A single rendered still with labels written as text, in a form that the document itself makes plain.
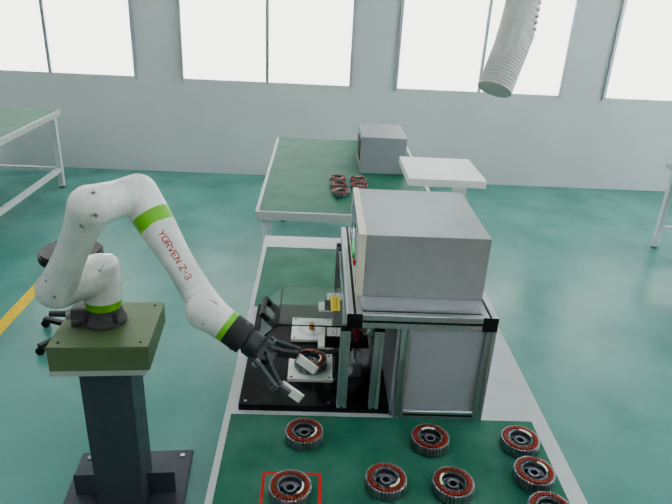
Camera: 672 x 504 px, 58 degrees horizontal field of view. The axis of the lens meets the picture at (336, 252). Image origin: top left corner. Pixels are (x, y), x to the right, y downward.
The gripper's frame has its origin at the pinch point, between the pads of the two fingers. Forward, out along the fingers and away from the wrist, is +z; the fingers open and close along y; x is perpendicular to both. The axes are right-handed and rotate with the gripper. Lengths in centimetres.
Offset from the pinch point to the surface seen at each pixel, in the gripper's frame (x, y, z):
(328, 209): -42, -191, -32
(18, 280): -212, -169, -180
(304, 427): -16.6, -3.0, 8.3
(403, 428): -4.3, -14.2, 33.6
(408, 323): 24.1, -18.7, 14.6
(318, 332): -21, -53, -2
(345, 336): 9.8, -15.6, 2.4
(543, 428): 16, -29, 70
